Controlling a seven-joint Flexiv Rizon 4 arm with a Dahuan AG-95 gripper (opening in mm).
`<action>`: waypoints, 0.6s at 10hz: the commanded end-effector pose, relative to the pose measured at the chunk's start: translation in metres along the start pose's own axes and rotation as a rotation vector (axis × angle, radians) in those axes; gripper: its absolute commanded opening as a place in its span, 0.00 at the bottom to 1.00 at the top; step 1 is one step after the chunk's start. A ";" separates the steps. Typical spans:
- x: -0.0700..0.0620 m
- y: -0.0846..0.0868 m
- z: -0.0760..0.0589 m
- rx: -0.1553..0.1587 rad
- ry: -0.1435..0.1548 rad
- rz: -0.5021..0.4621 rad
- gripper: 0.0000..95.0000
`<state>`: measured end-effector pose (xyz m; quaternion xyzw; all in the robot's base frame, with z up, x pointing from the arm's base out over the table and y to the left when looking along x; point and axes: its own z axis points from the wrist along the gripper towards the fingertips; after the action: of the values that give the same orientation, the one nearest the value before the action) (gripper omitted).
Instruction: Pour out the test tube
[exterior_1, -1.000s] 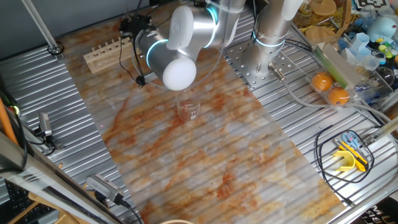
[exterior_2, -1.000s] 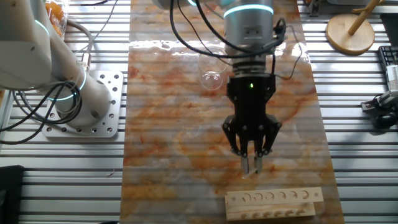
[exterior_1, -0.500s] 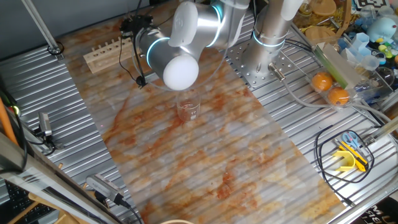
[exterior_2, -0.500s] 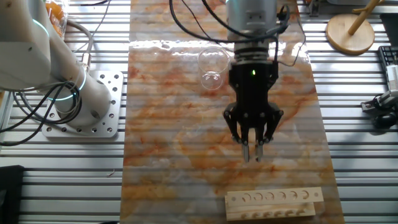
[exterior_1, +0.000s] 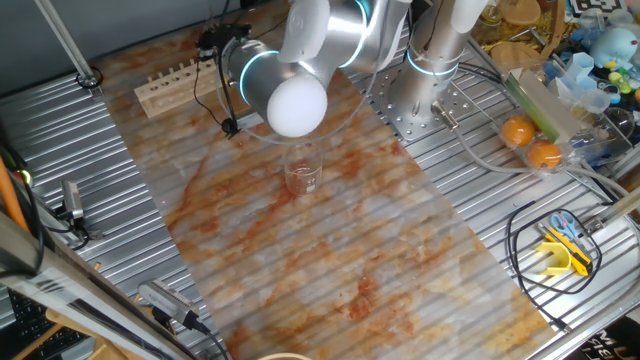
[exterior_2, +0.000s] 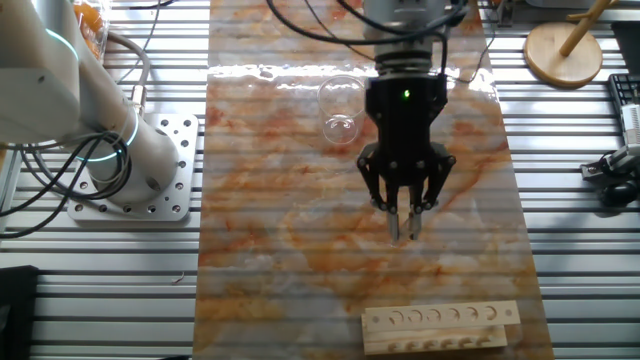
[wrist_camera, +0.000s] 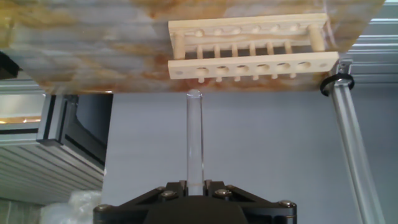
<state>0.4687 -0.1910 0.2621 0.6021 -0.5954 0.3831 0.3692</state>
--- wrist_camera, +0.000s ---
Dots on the clear glass test tube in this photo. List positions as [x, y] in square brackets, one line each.
[195, 140]

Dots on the wooden test tube rack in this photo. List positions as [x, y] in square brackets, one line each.
[188, 63]

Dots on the aluminium profile frame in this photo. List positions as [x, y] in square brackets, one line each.
[46, 168]

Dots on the aluminium frame pole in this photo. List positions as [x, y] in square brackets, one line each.
[351, 140]

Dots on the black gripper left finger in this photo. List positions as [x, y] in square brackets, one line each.
[130, 208]

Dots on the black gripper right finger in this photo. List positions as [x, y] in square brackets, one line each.
[264, 208]

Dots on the orange marble pattern mat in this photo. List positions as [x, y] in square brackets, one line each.
[93, 46]

